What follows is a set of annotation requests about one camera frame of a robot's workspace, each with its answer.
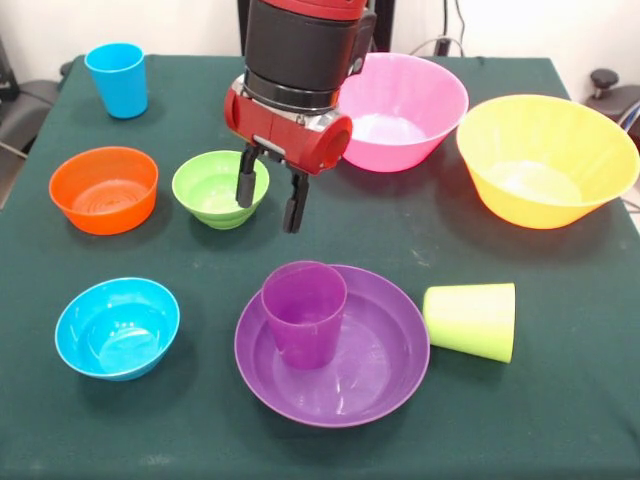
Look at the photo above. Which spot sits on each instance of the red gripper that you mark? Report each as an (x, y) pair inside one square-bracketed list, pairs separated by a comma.
[(280, 135)]

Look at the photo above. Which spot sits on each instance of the green plastic bowl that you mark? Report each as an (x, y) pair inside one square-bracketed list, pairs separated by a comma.
[(210, 210)]

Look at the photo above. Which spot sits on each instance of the purple plastic cup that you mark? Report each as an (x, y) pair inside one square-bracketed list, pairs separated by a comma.
[(305, 335)]

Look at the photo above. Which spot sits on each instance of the orange plastic bowl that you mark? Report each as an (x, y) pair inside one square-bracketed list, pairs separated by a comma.
[(105, 215)]

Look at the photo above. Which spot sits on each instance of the purple plastic bowl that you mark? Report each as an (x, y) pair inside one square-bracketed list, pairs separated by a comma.
[(380, 380)]

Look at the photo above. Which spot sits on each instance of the lime green plastic cup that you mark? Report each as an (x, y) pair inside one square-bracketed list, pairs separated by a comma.
[(470, 320)]

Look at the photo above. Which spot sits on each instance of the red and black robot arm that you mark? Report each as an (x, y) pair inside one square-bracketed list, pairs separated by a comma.
[(300, 50)]

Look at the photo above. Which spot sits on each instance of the pink plastic bowl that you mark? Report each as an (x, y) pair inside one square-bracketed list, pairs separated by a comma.
[(400, 145)]

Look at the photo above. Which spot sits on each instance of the blue plastic cup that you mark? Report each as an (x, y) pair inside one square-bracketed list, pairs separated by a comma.
[(120, 85)]

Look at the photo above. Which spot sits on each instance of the blue plastic bowl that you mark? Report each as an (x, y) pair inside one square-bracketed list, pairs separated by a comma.
[(115, 325)]

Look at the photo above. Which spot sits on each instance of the black power plug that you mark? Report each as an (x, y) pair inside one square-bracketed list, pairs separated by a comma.
[(442, 46)]

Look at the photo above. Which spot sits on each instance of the yellow plastic bowl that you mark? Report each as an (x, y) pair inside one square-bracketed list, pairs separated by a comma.
[(525, 210)]

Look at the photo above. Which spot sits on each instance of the grey chair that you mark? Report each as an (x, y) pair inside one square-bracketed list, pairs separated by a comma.
[(25, 120)]

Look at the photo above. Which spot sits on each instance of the dark green tablecloth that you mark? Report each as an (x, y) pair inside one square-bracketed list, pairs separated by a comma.
[(150, 440)]

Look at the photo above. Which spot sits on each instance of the black chair armrest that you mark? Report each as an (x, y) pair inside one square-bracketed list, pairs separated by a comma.
[(605, 80)]

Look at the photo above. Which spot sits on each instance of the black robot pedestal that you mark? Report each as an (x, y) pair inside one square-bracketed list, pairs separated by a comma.
[(382, 25)]

